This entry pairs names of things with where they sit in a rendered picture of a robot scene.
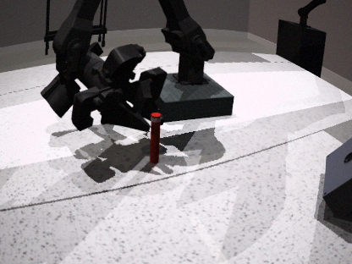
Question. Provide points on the red peg with white band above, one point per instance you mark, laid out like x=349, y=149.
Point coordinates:
x=155, y=137

